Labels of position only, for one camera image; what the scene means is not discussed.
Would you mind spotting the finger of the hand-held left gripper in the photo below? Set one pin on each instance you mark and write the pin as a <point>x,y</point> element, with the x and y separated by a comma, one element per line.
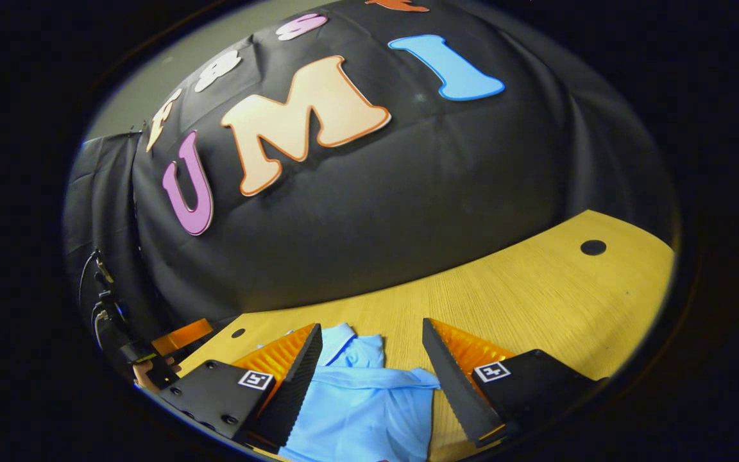
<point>183,333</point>

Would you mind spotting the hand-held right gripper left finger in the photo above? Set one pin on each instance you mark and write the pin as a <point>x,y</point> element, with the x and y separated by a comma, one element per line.
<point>296,391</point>

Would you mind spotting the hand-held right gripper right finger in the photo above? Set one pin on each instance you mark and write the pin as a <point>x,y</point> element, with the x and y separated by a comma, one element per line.
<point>456,391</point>

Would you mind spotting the light blue T-shirt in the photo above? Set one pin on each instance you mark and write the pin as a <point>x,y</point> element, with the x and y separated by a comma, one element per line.
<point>356,404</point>

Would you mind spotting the black backdrop cloth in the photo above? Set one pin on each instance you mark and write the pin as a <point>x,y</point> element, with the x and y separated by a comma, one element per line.
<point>408,192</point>

